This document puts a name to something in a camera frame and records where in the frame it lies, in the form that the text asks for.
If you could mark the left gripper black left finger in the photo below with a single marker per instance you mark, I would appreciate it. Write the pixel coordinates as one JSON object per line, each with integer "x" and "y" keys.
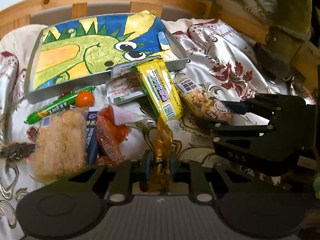
{"x": 128, "y": 173}

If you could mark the mixed nuts snack bag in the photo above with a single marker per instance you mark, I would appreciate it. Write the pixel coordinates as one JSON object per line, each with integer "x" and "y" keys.
{"x": 200, "y": 102}

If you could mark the white green pickle packet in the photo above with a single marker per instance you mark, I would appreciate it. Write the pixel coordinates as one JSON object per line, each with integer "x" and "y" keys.
{"x": 124, "y": 85}

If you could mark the dinosaur drawing tray liner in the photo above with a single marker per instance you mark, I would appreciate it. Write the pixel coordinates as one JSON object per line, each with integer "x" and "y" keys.
{"x": 77, "y": 48}

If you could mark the wooden bed headboard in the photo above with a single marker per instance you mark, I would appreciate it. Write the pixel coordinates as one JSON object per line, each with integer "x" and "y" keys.
{"x": 228, "y": 11}

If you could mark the grey metal tray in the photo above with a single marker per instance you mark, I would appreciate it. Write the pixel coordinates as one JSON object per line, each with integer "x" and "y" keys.
{"x": 35, "y": 96}

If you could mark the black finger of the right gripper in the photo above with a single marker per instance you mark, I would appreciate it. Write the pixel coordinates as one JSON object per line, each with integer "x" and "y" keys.
{"x": 212, "y": 126}
{"x": 266, "y": 105}

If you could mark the golden candy wrapper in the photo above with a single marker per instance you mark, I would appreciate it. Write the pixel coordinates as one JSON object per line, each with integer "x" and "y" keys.
{"x": 162, "y": 149}

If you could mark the blue milk powder sachet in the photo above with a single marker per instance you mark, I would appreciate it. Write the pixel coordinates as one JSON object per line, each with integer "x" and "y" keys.
{"x": 92, "y": 145}

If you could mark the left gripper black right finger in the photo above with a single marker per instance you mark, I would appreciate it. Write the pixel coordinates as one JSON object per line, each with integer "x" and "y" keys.
{"x": 191, "y": 173}

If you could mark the orange red snack packet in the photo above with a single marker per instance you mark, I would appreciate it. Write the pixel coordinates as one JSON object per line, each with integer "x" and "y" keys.
{"x": 110, "y": 135}

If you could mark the floral hanging clothes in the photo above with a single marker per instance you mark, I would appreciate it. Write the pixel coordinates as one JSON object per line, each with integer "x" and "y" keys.
{"x": 291, "y": 46}

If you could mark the rice cracker snack pack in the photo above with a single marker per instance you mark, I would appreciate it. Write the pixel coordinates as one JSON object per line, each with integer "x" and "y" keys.
{"x": 60, "y": 149}

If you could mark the cream pillow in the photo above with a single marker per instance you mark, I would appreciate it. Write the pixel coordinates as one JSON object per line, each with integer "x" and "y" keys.
{"x": 22, "y": 39}

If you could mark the dark dried meat snack pack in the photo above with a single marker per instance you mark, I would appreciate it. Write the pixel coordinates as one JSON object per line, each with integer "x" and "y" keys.
{"x": 17, "y": 151}

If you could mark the green sausage stick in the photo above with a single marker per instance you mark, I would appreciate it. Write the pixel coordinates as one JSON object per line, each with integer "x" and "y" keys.
{"x": 56, "y": 106}

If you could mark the yellow biscuit bar pack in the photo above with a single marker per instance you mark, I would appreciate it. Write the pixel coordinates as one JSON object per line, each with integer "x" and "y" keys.
{"x": 160, "y": 89}

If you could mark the small orange mandarin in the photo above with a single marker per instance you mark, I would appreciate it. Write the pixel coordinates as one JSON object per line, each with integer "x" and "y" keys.
{"x": 85, "y": 99}

